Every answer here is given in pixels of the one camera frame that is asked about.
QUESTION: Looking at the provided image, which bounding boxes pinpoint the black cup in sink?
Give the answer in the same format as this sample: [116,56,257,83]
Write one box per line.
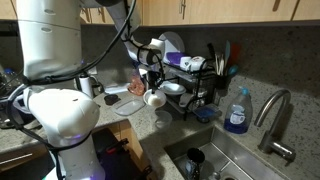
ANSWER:
[185,148,205,180]

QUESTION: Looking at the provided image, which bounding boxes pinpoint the stainless steel sink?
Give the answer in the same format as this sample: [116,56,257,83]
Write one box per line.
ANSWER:
[165,128,289,180]

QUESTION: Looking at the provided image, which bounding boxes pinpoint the white ceramic bowl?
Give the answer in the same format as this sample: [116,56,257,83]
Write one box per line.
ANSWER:
[143,89,166,108]

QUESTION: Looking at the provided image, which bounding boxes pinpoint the wooden upper cabinets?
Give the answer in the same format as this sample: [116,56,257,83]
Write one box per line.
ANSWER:
[0,0,320,27]

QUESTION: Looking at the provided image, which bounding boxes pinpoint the red plastic bag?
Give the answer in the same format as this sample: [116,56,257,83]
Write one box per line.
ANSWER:
[128,75,145,96]

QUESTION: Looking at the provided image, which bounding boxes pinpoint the black two-tier dish rack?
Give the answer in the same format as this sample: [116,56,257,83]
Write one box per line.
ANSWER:
[162,60,216,120]

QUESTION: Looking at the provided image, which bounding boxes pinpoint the teal spatula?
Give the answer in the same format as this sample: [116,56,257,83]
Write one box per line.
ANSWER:
[224,40,231,67]

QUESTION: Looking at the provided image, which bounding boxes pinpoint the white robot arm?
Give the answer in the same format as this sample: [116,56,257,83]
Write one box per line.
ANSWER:
[8,0,165,180]

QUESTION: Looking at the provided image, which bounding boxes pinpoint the white mug on rack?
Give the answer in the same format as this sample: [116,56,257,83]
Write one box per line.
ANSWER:
[180,56,191,70]

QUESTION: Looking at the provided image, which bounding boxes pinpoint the white thermos with handle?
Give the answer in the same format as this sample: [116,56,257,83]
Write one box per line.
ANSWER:
[79,74,104,98]

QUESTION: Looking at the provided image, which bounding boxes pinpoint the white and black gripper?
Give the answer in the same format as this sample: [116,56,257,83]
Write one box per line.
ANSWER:
[137,49,164,94]

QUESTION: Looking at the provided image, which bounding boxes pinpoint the black utensil holder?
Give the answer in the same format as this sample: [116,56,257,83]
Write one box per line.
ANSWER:
[214,75,229,90]

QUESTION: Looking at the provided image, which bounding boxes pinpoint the purple plastic container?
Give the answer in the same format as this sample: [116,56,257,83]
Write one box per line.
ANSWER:
[166,52,184,65]

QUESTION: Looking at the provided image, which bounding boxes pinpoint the blue sponge in tray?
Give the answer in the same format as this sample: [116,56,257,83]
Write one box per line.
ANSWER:
[193,104,221,122]

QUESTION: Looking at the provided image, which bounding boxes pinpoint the white bowl on lower rack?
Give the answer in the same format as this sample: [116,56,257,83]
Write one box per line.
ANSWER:
[160,83,186,96]

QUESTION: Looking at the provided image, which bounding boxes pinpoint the red spatula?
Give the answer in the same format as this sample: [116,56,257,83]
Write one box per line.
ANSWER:
[229,43,241,65]

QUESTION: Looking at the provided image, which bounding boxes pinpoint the large white plate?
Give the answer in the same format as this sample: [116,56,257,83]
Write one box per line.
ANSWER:
[159,31,185,54]

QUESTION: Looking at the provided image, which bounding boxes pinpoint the clear plastic bowl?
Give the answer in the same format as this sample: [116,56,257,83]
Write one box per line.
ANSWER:
[154,111,172,129]

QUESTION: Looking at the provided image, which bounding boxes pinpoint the white mug lower rack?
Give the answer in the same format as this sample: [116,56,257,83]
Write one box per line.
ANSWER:
[179,93,193,108]

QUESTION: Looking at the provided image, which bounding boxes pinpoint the stainless steel faucet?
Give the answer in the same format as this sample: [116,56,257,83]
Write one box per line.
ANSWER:
[254,89,296,164]

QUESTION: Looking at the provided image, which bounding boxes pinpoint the blue dish soap bottle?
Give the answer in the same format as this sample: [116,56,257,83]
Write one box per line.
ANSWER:
[224,87,253,134]

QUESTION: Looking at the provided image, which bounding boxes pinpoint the clear rectangular container lid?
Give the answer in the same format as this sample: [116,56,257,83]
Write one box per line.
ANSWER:
[112,99,145,116]

